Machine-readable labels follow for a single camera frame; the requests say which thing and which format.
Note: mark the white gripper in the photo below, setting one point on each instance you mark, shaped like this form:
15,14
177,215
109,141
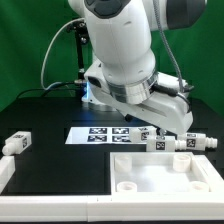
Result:
168,112

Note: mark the white square table top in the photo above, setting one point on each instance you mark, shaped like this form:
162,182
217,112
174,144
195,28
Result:
170,172

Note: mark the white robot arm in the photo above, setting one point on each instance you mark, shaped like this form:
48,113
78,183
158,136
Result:
124,75

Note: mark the white U-shaped fence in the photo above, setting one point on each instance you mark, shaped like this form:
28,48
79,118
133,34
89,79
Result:
112,207

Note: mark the paper sheet with tags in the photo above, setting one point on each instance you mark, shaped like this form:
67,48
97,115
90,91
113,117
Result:
98,135

